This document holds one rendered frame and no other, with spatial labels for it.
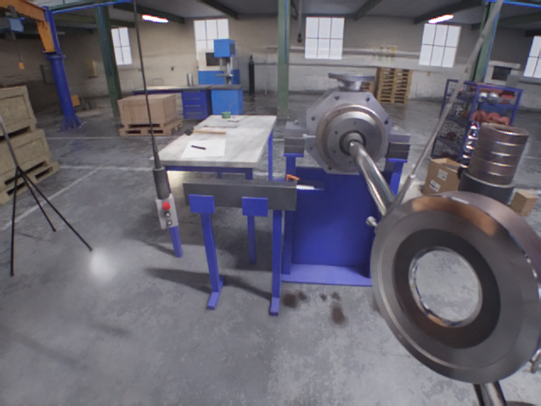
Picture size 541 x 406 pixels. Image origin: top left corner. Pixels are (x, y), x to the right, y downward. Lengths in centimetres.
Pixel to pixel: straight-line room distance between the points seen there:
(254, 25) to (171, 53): 405
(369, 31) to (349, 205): 1179
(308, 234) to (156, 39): 1357
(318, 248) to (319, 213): 31
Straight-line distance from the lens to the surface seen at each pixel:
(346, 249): 218
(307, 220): 201
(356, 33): 1329
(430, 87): 1408
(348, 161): 154
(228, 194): 152
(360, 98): 163
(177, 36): 1443
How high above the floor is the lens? 149
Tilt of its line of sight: 29 degrees down
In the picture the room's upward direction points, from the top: straight up
